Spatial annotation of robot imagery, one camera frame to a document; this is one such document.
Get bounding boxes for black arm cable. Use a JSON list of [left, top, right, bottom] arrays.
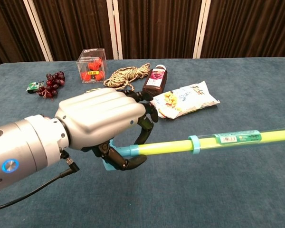
[[0, 151, 80, 213]]

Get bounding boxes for blue carpet table cover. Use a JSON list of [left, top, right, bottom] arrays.
[[0, 57, 285, 228]]

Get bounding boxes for beige braided rope bundle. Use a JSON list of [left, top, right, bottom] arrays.
[[85, 62, 152, 94]]

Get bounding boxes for brown bottle with flower label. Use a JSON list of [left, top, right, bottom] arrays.
[[142, 64, 169, 97]]

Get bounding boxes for dark red plastic grapes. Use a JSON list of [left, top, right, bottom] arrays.
[[36, 71, 66, 99]]

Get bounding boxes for clear box with red items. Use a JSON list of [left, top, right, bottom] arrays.
[[76, 48, 108, 84]]

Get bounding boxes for brown curtain screen panel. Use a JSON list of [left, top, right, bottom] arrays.
[[192, 0, 285, 59], [106, 0, 209, 60], [0, 0, 53, 68], [28, 0, 124, 61]]

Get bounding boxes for white snack bag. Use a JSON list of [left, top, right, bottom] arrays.
[[149, 80, 221, 119]]

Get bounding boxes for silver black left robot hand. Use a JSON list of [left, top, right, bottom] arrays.
[[54, 87, 159, 171]]

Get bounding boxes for yellow blue water squirter toy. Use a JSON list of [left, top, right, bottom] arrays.
[[104, 129, 285, 171]]

